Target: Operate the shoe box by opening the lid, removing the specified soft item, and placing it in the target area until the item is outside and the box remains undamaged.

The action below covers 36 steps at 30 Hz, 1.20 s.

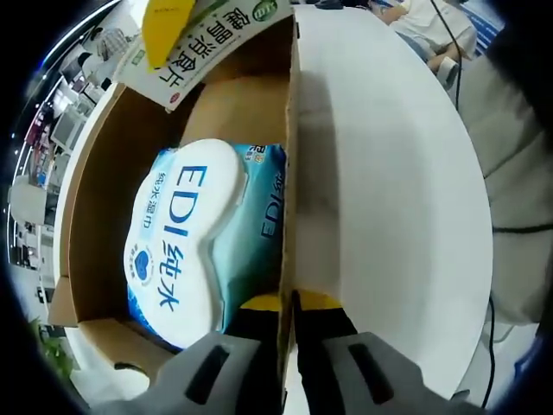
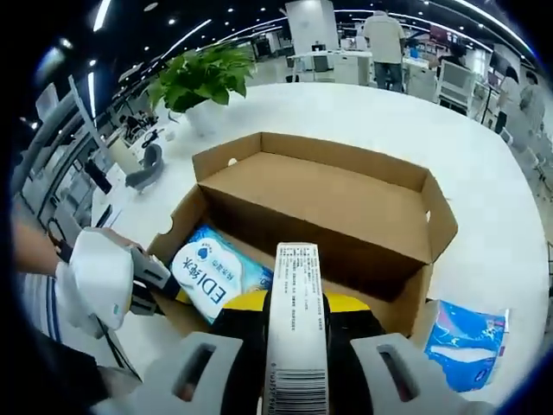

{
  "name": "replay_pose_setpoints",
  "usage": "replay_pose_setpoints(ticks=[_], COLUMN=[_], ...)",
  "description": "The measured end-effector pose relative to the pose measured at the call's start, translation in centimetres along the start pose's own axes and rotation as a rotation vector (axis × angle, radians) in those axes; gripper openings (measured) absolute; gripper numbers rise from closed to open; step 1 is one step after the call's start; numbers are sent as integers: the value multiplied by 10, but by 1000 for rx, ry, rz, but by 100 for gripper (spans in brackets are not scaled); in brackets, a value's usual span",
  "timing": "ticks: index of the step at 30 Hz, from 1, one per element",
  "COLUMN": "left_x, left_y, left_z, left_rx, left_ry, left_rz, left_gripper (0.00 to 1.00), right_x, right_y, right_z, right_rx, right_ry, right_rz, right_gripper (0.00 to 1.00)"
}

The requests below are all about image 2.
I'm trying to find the green potted plant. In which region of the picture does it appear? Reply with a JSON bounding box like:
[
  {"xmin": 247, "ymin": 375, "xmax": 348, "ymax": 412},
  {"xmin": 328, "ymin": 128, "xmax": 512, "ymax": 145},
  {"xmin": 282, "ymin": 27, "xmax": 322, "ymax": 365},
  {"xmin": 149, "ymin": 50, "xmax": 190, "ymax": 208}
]
[{"xmin": 146, "ymin": 45, "xmax": 256, "ymax": 139}]

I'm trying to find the black tall device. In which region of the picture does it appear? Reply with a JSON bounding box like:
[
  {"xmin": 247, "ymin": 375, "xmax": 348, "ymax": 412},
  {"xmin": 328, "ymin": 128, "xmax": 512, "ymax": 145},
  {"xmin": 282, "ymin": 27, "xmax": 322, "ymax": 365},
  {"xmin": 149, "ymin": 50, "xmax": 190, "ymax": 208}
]
[{"xmin": 84, "ymin": 159, "xmax": 113, "ymax": 195}]

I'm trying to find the teal wet wipes pack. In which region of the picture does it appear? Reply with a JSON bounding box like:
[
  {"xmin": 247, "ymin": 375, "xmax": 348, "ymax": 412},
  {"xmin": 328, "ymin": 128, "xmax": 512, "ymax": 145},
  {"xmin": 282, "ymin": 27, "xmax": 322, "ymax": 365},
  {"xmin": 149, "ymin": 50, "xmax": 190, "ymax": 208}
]
[{"xmin": 241, "ymin": 259, "xmax": 276, "ymax": 299}]

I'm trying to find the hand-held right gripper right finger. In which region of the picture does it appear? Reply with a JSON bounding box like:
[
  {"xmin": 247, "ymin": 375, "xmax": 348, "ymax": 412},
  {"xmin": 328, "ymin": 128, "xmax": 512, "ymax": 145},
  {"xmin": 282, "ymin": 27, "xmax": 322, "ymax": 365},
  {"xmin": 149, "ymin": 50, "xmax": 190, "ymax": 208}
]
[{"xmin": 326, "ymin": 291, "xmax": 493, "ymax": 415}]

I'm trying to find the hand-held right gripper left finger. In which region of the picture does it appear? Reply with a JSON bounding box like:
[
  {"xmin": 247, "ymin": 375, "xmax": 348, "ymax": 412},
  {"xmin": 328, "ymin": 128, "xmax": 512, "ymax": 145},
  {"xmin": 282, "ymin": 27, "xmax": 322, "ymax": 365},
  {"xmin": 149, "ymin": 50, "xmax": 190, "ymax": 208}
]
[{"xmin": 92, "ymin": 290, "xmax": 269, "ymax": 415}]

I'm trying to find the white office chair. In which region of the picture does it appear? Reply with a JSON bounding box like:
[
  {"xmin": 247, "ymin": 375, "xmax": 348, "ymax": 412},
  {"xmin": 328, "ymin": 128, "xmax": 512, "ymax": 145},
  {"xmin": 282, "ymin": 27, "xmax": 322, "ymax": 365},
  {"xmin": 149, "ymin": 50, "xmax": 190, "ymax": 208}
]
[{"xmin": 435, "ymin": 60, "xmax": 476, "ymax": 116}]

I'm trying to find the white carton with barcode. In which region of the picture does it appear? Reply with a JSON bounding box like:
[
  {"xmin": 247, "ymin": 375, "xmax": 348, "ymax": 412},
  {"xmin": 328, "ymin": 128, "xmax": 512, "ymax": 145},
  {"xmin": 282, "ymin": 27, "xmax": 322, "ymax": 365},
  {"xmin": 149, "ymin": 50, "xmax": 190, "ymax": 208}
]
[{"xmin": 264, "ymin": 241, "xmax": 330, "ymax": 415}]

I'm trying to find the grey headset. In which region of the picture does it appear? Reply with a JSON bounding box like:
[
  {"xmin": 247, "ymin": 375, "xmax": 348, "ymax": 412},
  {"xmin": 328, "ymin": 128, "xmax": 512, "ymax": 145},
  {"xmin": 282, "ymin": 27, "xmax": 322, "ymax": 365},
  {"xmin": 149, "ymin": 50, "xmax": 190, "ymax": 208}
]
[{"xmin": 124, "ymin": 144, "xmax": 165, "ymax": 194}]

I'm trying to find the black cable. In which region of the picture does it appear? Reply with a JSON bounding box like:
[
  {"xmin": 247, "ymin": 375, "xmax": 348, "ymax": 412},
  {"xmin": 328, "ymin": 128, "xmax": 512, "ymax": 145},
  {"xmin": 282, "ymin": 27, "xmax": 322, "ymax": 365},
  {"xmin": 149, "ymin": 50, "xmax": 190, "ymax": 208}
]
[{"xmin": 94, "ymin": 319, "xmax": 143, "ymax": 384}]

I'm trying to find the brown cardboard shoe box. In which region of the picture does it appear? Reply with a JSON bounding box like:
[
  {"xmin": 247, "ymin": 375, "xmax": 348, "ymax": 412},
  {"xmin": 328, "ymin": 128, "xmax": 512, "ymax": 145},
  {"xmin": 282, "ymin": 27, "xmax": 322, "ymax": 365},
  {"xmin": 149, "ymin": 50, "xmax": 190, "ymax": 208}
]
[{"xmin": 146, "ymin": 131, "xmax": 459, "ymax": 347}]

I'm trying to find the person's black shirt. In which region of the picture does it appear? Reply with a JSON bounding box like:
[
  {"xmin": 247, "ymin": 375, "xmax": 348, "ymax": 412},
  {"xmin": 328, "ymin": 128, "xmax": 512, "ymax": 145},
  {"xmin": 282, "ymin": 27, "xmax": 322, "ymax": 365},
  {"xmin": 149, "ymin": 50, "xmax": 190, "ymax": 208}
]
[{"xmin": 16, "ymin": 336, "xmax": 109, "ymax": 407}]

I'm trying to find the white blue wet wipes pack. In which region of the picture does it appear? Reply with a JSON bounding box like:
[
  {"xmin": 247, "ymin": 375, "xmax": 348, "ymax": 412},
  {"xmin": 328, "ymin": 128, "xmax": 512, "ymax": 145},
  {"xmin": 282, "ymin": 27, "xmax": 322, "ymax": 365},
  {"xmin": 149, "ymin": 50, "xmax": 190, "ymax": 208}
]
[{"xmin": 170, "ymin": 223, "xmax": 269, "ymax": 326}]

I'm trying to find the blue soft tissue pack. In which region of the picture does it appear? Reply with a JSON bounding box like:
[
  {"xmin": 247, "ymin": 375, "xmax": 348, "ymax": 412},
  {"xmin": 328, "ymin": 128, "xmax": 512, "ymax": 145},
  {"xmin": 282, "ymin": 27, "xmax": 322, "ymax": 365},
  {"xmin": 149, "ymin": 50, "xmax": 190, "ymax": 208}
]
[{"xmin": 424, "ymin": 299, "xmax": 511, "ymax": 393}]

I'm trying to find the white office desk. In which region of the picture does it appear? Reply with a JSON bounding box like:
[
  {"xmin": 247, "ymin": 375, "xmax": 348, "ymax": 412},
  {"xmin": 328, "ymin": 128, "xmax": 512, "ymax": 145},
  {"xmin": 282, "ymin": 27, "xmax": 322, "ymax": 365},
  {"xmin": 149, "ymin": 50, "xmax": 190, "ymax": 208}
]
[{"xmin": 287, "ymin": 49, "xmax": 372, "ymax": 83}]

